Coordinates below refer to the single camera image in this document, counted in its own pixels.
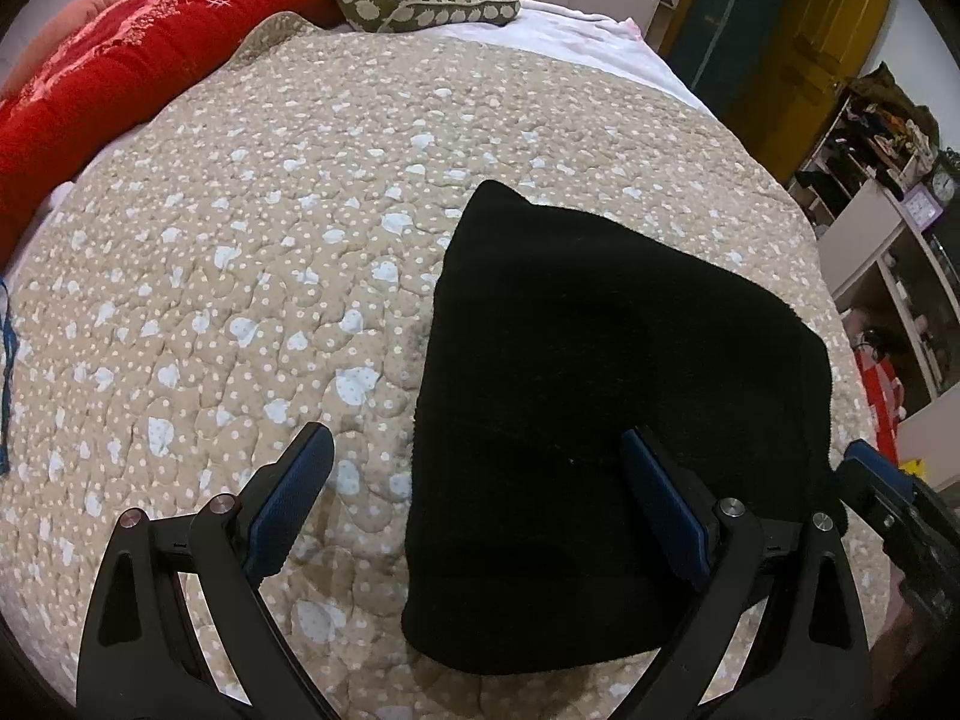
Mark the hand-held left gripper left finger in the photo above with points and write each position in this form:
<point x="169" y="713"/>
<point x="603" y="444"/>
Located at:
<point x="289" y="499"/>

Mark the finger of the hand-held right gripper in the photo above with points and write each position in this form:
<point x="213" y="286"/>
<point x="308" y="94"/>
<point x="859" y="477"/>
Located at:
<point x="874" y="465"/>

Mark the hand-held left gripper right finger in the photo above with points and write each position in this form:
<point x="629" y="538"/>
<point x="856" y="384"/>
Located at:
<point x="667" y="510"/>

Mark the black pants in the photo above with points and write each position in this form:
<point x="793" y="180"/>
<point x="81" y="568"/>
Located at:
<point x="562" y="390"/>

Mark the red printed box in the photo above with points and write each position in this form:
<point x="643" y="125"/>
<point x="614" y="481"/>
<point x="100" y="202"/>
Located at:
<point x="881" y="397"/>

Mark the white cluttered shelf unit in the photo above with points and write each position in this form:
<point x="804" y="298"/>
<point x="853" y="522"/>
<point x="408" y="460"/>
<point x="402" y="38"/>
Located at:
<point x="862" y="240"/>

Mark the purple clock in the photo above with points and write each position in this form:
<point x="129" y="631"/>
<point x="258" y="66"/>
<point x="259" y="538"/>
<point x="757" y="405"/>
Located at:
<point x="922" y="210"/>

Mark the beige quilted dotted blanket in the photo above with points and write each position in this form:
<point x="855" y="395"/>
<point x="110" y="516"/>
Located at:
<point x="225" y="240"/>

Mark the black round clock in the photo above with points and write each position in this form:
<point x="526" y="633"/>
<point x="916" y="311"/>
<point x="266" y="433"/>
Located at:
<point x="943" y="181"/>

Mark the yellow wooden door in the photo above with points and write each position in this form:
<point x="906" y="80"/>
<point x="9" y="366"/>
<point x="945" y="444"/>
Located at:
<point x="817" y="37"/>

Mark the red embroidered quilt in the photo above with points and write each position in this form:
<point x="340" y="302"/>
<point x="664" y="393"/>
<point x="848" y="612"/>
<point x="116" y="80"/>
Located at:
<point x="112" y="75"/>

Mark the teal curtain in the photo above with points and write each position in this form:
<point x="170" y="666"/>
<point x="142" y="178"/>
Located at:
<point x="735" y="15"/>

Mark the white bed sheet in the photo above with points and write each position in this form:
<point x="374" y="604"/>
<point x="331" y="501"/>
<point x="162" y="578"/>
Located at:
<point x="585" y="45"/>

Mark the pink pillow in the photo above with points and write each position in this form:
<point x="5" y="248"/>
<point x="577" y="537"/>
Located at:
<point x="67" y="15"/>

